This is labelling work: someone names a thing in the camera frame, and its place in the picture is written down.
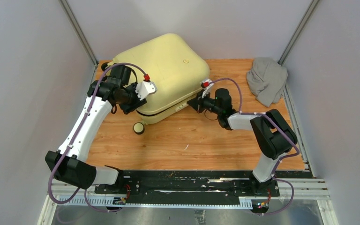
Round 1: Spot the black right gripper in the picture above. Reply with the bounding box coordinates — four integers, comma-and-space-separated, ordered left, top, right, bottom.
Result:
187, 89, 222, 116

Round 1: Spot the cream suitcase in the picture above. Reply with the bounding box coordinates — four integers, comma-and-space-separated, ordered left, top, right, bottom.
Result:
101, 33, 210, 135

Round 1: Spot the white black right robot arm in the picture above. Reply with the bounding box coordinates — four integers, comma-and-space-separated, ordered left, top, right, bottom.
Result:
187, 88, 298, 196

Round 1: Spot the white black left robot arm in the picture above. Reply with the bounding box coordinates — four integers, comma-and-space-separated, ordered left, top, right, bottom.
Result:
45, 62, 158, 194

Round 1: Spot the grey crumpled cloth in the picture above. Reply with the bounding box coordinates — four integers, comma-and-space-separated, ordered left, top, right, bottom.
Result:
246, 57, 288, 107

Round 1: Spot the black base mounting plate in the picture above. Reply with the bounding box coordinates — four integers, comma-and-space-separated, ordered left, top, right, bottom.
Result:
94, 170, 280, 205

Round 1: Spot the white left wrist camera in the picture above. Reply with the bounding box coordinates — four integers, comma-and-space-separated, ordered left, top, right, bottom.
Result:
135, 81, 158, 100

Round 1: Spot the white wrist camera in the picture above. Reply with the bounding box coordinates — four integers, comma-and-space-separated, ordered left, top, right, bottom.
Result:
135, 81, 158, 100
201, 79, 214, 98

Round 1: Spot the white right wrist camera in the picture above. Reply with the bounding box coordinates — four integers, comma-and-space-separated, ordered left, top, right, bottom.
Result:
201, 79, 214, 98

